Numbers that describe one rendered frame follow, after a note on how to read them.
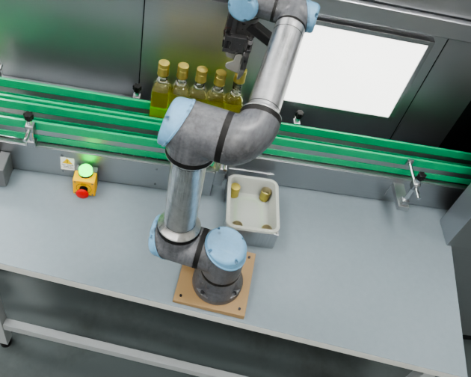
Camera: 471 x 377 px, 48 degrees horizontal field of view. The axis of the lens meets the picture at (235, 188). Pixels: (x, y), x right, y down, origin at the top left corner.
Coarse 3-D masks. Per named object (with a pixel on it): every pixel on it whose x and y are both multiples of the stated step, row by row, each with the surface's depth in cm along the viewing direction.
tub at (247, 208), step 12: (228, 180) 178; (240, 180) 181; (252, 180) 181; (264, 180) 181; (228, 192) 175; (240, 192) 185; (252, 192) 185; (276, 192) 179; (228, 204) 172; (240, 204) 182; (252, 204) 183; (264, 204) 184; (276, 204) 176; (228, 216) 168; (240, 216) 178; (252, 216) 179; (264, 216) 180; (276, 216) 172; (240, 228) 167; (252, 228) 167; (276, 228) 169
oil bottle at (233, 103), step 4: (228, 92) 169; (228, 96) 168; (232, 96) 167; (236, 96) 167; (240, 96) 168; (228, 100) 168; (232, 100) 167; (236, 100) 167; (240, 100) 168; (224, 104) 170; (228, 104) 168; (232, 104) 168; (236, 104) 168; (240, 104) 168; (224, 108) 170; (228, 108) 170; (232, 108) 170; (236, 108) 170; (240, 108) 170; (236, 112) 171
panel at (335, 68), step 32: (320, 32) 165; (352, 32) 165; (320, 64) 174; (352, 64) 174; (384, 64) 174; (416, 64) 173; (288, 96) 185; (320, 96) 185; (352, 96) 184; (384, 96) 184
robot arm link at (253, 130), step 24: (288, 0) 129; (288, 24) 126; (312, 24) 129; (288, 48) 123; (264, 72) 121; (288, 72) 122; (264, 96) 117; (240, 120) 112; (264, 120) 114; (240, 144) 111; (264, 144) 114
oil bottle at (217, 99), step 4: (212, 88) 168; (208, 92) 169; (212, 92) 167; (216, 92) 166; (220, 92) 167; (224, 92) 168; (208, 96) 167; (212, 96) 167; (216, 96) 167; (220, 96) 167; (224, 96) 168; (208, 100) 168; (212, 100) 167; (216, 100) 167; (220, 100) 167; (224, 100) 168; (212, 104) 168; (216, 104) 168; (220, 104) 168
